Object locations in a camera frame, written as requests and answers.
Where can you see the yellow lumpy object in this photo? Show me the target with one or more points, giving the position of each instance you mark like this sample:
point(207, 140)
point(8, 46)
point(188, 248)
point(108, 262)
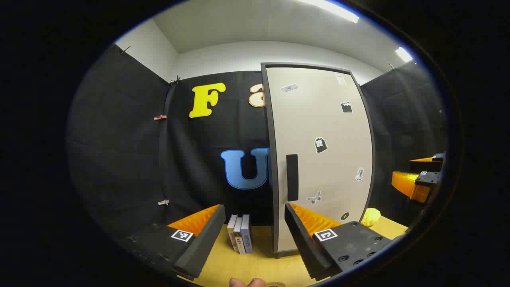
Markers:
point(371, 217)

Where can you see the round wooden coaster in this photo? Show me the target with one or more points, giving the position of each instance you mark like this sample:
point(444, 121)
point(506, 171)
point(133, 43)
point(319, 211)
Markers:
point(275, 284)

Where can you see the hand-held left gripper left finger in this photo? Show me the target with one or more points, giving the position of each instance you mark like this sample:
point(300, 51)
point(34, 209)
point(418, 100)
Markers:
point(203, 243)

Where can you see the small ceiling light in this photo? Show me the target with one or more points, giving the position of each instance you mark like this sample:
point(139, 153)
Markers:
point(403, 54)

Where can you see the dark grey cabinet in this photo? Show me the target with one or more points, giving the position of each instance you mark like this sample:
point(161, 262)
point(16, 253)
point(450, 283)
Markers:
point(267, 159)

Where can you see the red clothespin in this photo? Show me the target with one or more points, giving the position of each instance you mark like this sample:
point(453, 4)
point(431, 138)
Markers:
point(160, 117)

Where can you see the white clothespin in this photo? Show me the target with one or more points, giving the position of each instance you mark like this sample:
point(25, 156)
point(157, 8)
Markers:
point(163, 202)

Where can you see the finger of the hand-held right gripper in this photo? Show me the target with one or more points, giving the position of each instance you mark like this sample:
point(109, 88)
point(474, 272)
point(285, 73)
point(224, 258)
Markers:
point(428, 160)
point(410, 185)

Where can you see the black backdrop cloth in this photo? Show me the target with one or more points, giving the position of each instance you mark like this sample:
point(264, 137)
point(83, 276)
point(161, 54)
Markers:
point(119, 139)

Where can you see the grey-blue book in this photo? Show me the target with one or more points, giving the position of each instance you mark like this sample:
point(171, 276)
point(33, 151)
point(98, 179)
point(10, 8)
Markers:
point(247, 235)

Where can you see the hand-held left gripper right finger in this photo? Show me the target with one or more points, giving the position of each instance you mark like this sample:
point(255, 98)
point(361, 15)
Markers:
point(306, 247)

